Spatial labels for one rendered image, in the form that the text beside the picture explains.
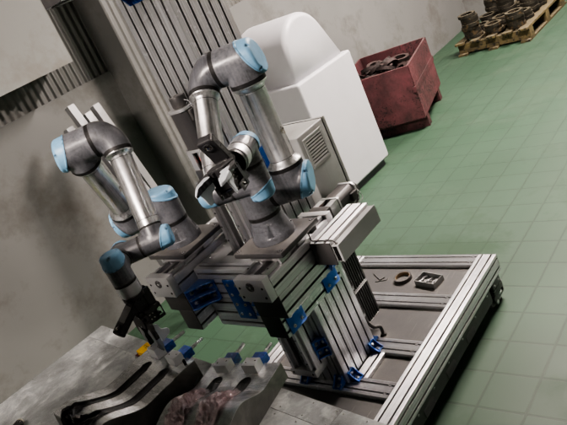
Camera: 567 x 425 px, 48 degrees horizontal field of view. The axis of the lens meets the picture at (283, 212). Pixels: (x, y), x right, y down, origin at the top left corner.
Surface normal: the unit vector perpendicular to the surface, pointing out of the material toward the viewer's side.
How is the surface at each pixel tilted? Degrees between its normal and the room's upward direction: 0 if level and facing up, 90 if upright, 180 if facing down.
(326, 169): 90
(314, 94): 90
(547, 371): 0
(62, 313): 90
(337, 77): 90
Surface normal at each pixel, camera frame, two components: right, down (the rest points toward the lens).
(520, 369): -0.39, -0.85
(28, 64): 0.73, -0.06
